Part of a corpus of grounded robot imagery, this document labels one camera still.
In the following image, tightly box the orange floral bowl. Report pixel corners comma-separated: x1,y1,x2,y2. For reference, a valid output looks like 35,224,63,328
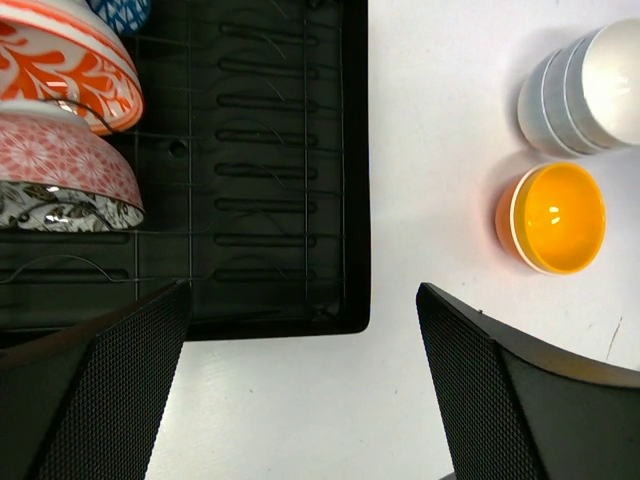
1,0,144,135

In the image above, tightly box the black drainer tray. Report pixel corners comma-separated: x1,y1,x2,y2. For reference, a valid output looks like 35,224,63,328
0,0,372,342

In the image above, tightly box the orange bowl under yellow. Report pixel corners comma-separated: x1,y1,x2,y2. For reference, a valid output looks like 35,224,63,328
494,176,527,264

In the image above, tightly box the black wire dish rack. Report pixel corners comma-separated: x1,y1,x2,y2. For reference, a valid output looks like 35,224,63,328
0,0,351,321

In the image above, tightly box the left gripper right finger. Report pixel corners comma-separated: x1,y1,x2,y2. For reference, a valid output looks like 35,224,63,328
416,283,639,479

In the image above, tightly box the blue patterned bowl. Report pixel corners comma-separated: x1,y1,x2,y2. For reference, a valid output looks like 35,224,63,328
87,0,152,34

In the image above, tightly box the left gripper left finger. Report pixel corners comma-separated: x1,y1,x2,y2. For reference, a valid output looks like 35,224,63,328
1,281,191,479

